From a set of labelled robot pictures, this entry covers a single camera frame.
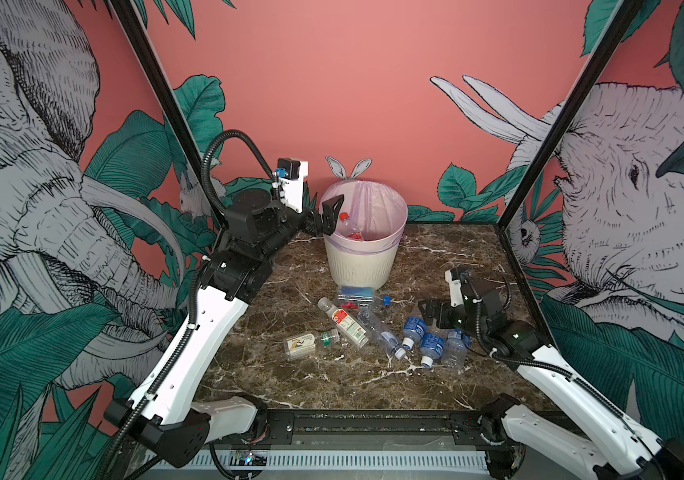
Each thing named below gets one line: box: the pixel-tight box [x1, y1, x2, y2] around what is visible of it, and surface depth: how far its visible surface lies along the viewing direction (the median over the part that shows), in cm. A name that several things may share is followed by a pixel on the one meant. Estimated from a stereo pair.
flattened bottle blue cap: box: [337, 286, 391, 306], surface depth 100 cm
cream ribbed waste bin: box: [323, 223, 406, 288], surface depth 84 cm
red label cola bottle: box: [339, 212, 364, 241], surface depth 100 cm
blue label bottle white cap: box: [402, 316, 427, 350], surface depth 88 cm
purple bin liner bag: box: [320, 179, 408, 255], surface depth 95 cm
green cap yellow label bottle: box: [284, 329, 340, 359], surface depth 85 cm
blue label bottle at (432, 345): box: [420, 333, 445, 359], surface depth 85 cm
